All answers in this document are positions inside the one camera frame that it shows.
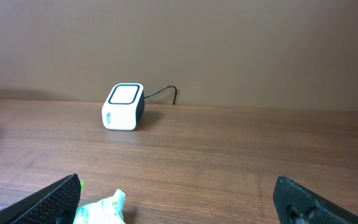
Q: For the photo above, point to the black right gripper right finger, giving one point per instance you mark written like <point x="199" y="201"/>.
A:
<point x="296" y="204"/>

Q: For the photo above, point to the teal tissue pack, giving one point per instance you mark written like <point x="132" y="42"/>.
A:
<point x="106" y="211"/>

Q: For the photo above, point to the white barcode scanner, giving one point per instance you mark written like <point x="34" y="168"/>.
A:
<point x="123" y="107"/>

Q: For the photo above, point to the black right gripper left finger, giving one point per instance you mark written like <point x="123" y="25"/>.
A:
<point x="48" y="202"/>

